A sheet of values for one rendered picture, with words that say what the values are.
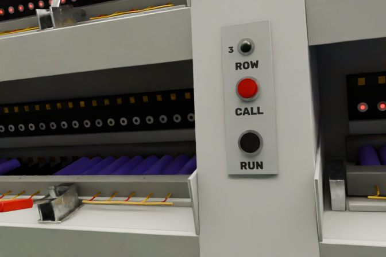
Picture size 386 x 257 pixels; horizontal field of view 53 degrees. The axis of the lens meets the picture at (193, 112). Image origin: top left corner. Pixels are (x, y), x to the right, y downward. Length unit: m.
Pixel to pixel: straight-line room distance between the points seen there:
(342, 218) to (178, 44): 0.20
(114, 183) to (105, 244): 0.07
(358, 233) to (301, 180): 0.06
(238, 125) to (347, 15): 0.12
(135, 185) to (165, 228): 0.07
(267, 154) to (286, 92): 0.05
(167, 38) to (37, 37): 0.14
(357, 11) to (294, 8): 0.05
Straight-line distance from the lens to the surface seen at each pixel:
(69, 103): 0.59
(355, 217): 0.35
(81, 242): 0.40
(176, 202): 0.39
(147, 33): 0.36
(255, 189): 0.31
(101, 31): 0.38
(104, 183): 0.42
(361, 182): 0.38
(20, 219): 0.45
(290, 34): 0.32
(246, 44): 0.31
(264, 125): 0.31
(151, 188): 0.40
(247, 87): 0.31
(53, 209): 0.41
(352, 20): 0.33
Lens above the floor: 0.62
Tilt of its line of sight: 4 degrees up
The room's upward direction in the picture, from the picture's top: 2 degrees counter-clockwise
